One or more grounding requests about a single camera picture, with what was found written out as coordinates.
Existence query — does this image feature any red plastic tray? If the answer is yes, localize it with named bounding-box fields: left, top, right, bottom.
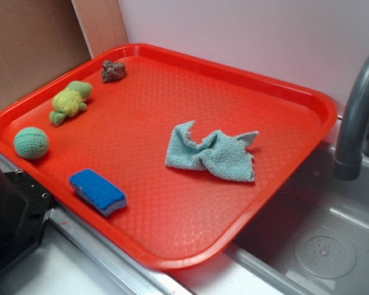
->
left=0, top=44, right=337, bottom=270

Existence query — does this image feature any green yellow plush turtle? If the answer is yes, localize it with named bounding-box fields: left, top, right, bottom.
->
left=49, top=81, right=93, bottom=127

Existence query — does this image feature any brown cardboard panel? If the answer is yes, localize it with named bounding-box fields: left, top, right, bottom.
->
left=0, top=1, right=128, bottom=111

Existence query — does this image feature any green textured ball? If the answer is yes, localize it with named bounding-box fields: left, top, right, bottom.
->
left=13, top=127, right=49, bottom=160

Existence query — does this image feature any blue sponge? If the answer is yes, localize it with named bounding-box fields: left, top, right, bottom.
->
left=69, top=169, right=127, bottom=217

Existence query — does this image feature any grey faucet spout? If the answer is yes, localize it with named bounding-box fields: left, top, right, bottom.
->
left=333, top=56, right=369, bottom=181

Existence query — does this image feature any teal crumpled cloth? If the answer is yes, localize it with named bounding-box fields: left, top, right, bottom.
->
left=165, top=121, right=259, bottom=183

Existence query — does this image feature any brown rock toy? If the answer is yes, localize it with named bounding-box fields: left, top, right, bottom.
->
left=101, top=60, right=127, bottom=83

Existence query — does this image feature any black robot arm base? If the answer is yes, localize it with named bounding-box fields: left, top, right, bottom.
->
left=0, top=169, right=54, bottom=276

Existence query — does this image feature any grey plastic sink basin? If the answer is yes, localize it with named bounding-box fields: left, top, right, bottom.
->
left=174, top=144, right=369, bottom=294

